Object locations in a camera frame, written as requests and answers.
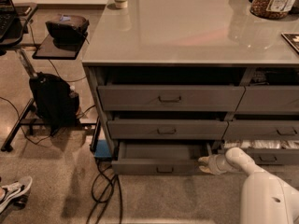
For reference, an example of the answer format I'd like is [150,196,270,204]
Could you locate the dark magazine on counter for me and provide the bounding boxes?
[281,33,299,54]

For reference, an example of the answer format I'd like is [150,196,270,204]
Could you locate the black laptop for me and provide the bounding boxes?
[0,0,18,40]

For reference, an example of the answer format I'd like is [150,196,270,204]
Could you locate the clear jar of nuts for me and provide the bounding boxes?
[250,0,296,20]

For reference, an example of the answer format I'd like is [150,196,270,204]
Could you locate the black backpack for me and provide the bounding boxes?
[29,72,79,134]

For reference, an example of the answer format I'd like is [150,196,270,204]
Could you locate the grey drawer cabinet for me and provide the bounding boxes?
[83,0,299,161]

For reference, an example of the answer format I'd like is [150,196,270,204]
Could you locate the black caster wheel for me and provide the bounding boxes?
[13,195,28,209]

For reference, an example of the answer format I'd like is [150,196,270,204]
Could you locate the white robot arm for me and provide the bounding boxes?
[198,147,299,224]

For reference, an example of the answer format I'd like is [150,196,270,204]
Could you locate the white sneaker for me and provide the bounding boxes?
[0,176,33,213]

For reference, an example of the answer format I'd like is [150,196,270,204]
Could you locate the black floor cables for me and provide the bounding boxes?
[85,161,124,224]

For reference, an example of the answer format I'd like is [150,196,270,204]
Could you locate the black desk frame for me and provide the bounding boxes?
[0,49,98,153]

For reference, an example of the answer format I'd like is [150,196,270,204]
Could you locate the black pouch on tray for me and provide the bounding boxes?
[46,14,90,43]

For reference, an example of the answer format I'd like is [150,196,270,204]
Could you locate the grey drawer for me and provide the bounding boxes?
[223,120,299,140]
[97,85,245,112]
[218,140,299,165]
[236,86,299,113]
[112,141,212,175]
[107,119,228,140]

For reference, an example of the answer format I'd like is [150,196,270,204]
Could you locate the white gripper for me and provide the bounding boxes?
[198,155,237,175]

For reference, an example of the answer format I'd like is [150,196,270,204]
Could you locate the blue box on floor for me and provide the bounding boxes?
[94,140,111,159]

